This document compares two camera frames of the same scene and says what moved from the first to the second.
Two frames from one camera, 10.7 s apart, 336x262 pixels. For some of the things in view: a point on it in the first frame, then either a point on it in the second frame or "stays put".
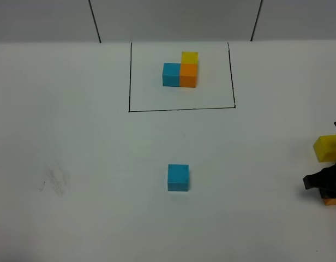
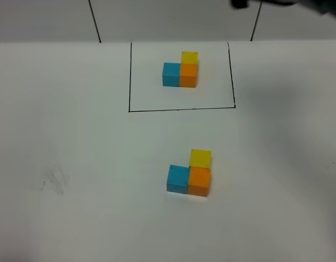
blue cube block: [178, 179] stays put
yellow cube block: [328, 148] → [200, 158]
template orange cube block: [188, 75] stays put
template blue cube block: [171, 74] stays put
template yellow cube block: [189, 57] stays put
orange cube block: [333, 201] → [199, 180]
